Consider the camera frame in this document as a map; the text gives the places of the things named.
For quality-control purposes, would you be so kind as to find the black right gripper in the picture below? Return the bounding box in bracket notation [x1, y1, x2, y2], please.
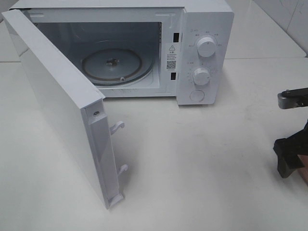
[273, 122, 308, 179]

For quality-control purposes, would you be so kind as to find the pink round plate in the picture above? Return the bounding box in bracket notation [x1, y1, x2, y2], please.
[298, 155, 308, 185]

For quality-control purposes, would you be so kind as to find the round white door button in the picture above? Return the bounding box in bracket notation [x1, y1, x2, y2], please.
[190, 90, 205, 102]

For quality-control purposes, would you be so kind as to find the white microwave door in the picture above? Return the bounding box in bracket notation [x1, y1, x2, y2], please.
[3, 10, 128, 208]

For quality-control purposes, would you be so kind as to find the lower white microwave knob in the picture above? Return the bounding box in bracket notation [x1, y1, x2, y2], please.
[192, 68, 211, 86]

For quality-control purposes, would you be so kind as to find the white microwave knob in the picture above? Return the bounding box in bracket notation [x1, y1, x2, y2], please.
[192, 68, 211, 86]
[197, 35, 217, 58]

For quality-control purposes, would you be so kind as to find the upper white microwave knob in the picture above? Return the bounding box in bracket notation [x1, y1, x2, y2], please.
[197, 35, 217, 58]

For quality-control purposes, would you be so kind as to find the white microwave oven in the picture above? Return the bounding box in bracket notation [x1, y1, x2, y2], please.
[7, 0, 234, 105]

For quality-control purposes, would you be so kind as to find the white warning label sticker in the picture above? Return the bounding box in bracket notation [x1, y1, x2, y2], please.
[165, 43, 179, 71]

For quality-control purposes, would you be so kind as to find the glass microwave turntable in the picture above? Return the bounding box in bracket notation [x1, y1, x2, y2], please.
[82, 48, 142, 86]

